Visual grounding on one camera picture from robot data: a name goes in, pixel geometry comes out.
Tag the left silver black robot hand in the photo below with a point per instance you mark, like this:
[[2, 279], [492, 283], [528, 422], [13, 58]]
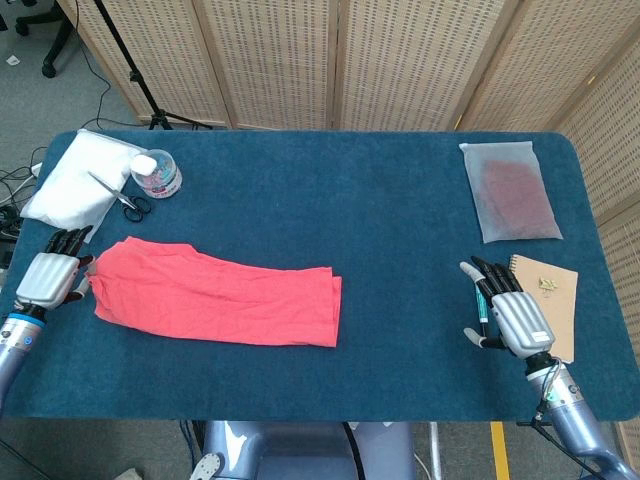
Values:
[[47, 280]]

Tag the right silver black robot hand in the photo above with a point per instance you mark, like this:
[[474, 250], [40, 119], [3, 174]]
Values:
[[522, 320]]

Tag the red sleeveless t-shirt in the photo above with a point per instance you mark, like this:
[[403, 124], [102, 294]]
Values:
[[215, 295]]

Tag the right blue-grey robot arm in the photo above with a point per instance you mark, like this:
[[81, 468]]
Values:
[[575, 422]]

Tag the kraft spiral notebook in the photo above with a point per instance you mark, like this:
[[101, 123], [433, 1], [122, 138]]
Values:
[[557, 310]]

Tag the green white marker pen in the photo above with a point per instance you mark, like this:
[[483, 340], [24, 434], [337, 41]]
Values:
[[482, 307]]

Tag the small gold binder clip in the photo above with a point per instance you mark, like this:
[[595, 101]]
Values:
[[547, 285]]

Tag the white soft plastic package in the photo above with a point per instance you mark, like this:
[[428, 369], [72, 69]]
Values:
[[75, 192]]

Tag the white power strip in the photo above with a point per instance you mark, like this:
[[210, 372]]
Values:
[[35, 169]]

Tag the frosted bag with red garment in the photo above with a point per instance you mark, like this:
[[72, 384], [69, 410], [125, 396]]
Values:
[[510, 195]]

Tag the small white earbud case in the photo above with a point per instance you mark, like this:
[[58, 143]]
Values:
[[143, 165]]

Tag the clear jar of colourful clips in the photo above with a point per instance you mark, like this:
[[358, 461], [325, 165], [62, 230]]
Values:
[[164, 181]]

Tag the silver metal table leg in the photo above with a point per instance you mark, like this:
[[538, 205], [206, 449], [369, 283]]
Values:
[[435, 450]]

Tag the black tripod stand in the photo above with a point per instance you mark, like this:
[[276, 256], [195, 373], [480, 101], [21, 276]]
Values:
[[132, 76]]

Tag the white paper scrap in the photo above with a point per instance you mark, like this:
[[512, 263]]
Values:
[[12, 60]]

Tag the black office chair base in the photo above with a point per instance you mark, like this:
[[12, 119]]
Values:
[[56, 44]]

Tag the blue-grey robot torso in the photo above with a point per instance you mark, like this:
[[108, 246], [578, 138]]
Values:
[[300, 450]]

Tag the blue carpet table cover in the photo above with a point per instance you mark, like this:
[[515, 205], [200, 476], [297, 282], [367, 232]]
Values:
[[300, 165]]

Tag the wicker folding screen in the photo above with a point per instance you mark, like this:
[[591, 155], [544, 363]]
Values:
[[400, 60]]

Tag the white round perforated bracket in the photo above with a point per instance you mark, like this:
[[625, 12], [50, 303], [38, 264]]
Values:
[[207, 466]]

